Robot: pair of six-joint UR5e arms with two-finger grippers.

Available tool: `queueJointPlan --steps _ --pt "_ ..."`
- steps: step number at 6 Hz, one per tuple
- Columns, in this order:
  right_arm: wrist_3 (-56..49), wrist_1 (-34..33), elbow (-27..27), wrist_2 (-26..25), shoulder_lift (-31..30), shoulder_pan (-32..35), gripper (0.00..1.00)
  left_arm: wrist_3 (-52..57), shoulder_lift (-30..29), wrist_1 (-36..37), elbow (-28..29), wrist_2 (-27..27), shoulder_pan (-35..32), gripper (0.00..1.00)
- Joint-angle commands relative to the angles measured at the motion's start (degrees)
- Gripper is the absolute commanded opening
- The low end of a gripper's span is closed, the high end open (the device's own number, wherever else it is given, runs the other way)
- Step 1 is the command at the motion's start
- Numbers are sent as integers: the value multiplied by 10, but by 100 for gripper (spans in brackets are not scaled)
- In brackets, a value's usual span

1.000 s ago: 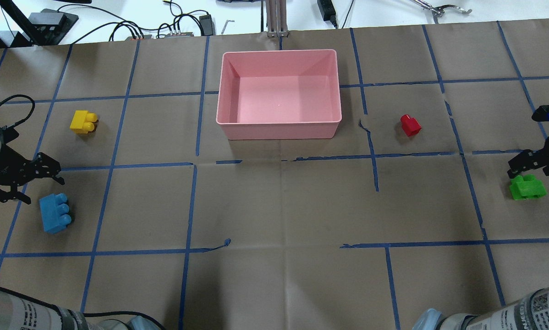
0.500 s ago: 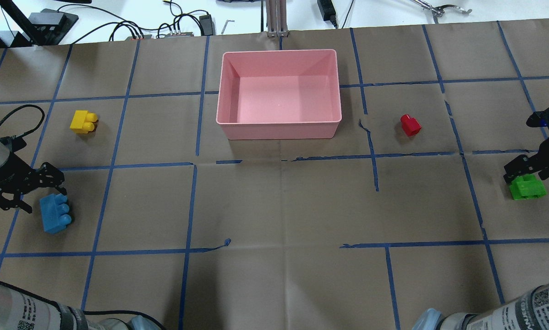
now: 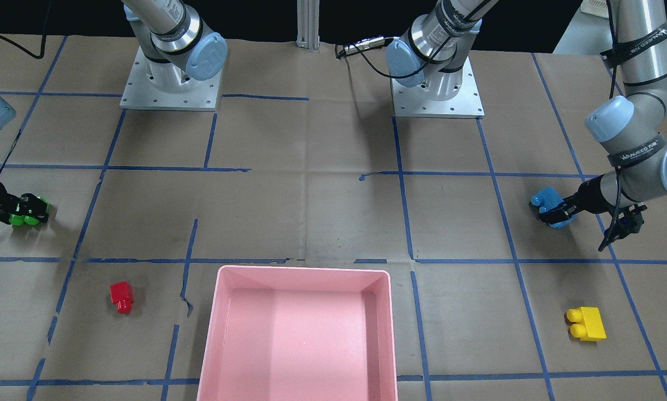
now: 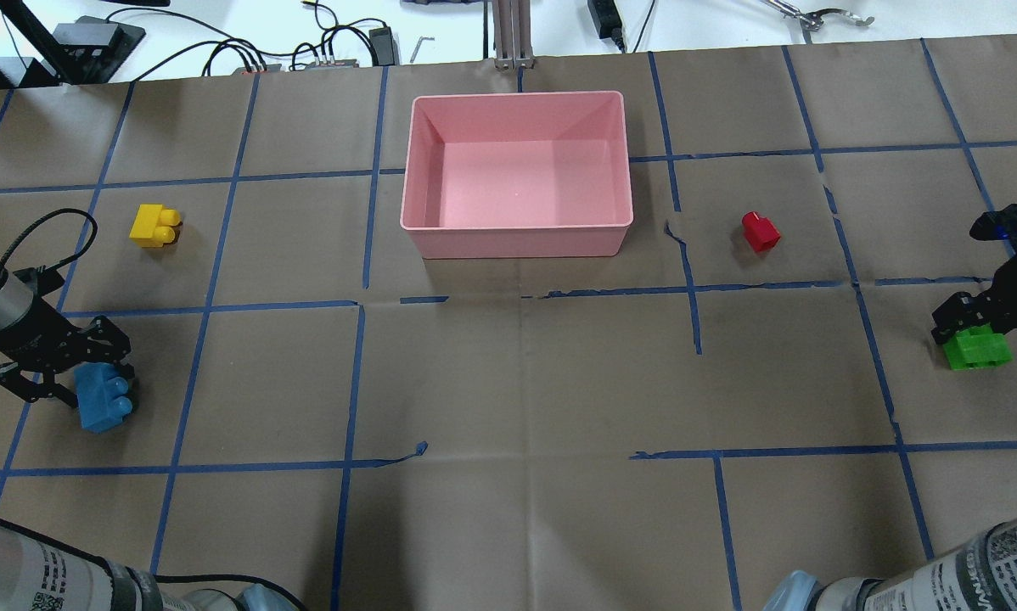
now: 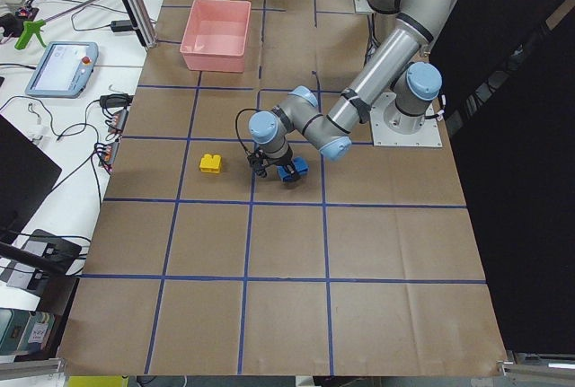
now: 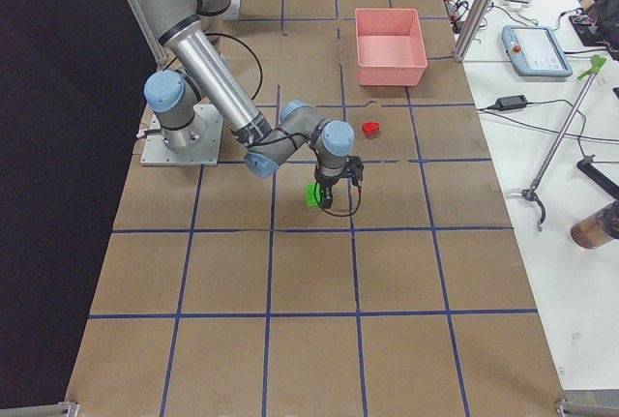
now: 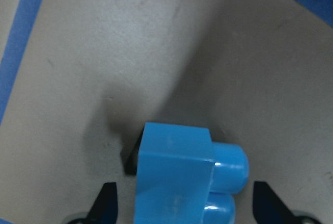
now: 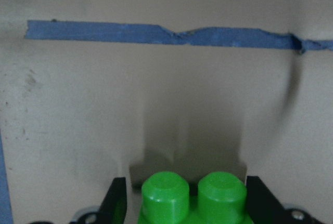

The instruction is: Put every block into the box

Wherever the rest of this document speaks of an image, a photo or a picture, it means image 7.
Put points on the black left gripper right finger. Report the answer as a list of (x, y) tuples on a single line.
[(268, 207)]

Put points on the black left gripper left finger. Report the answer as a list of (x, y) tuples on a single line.
[(105, 207)]

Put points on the blue toy block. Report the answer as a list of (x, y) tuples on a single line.
[(183, 176)]

